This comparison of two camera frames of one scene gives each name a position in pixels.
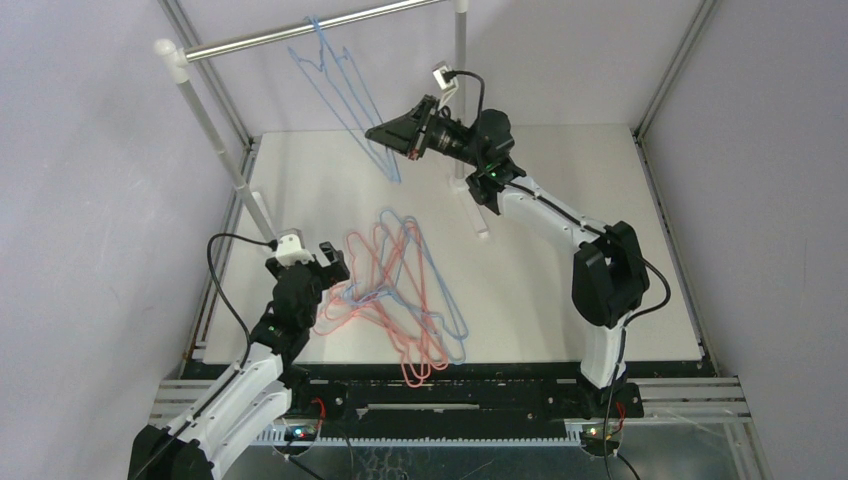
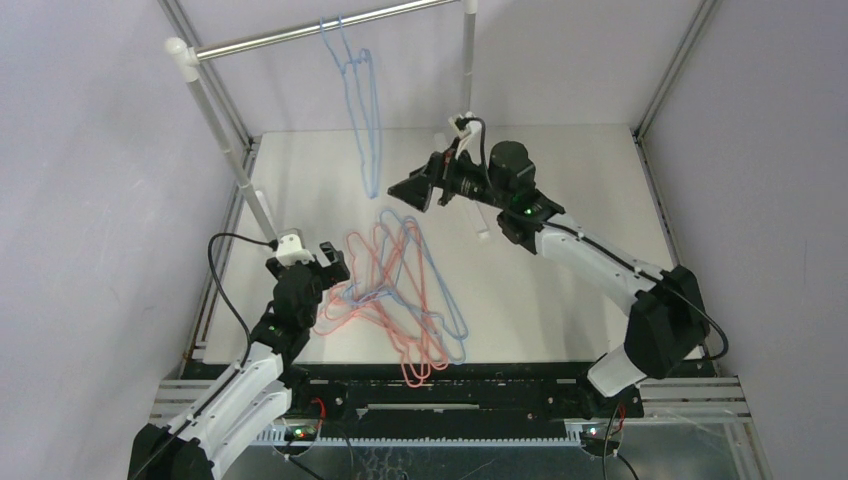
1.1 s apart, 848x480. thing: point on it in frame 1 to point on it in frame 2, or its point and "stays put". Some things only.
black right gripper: (424, 129) to (442, 182)
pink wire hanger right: (404, 301) stays put
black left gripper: (333, 273) stays put
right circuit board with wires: (593, 435) stays put
